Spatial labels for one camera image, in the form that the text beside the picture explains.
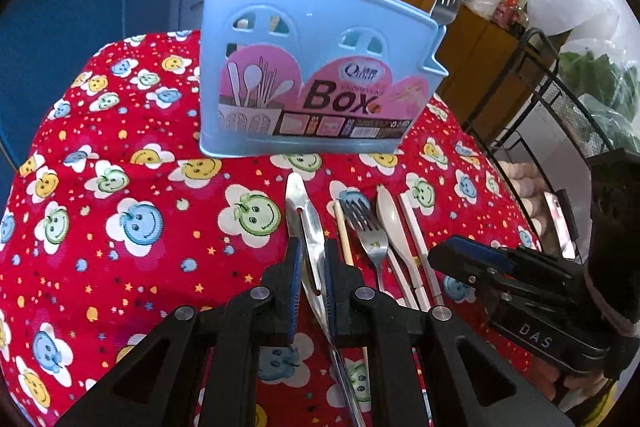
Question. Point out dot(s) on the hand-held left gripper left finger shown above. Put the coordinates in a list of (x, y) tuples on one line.
[(295, 287)]

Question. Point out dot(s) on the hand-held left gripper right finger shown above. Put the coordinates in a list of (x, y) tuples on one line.
[(330, 297)]

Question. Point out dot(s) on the red smiley flower tablecloth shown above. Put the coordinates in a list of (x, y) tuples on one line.
[(150, 157)]

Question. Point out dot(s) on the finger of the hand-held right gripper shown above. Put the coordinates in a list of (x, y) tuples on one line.
[(465, 272), (492, 257)]

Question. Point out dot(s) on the bag of green vegetables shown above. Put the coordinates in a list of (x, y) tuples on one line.
[(605, 97)]

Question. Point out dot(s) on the beige plastic knife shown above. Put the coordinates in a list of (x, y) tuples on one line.
[(390, 227)]

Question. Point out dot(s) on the light blue utensil box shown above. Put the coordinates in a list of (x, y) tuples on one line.
[(300, 32)]

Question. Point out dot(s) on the metal knife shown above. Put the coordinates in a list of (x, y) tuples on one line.
[(305, 217)]

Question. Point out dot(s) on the person's right hand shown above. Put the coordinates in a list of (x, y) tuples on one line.
[(570, 389)]

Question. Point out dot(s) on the tray of eggs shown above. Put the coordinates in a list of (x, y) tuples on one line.
[(525, 197)]

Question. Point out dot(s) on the red jars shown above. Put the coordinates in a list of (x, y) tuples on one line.
[(510, 7)]

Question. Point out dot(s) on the white plastic chopstick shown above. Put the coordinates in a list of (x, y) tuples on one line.
[(415, 237)]

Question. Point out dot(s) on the wooden shelf cabinet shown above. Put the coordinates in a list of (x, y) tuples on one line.
[(480, 52)]

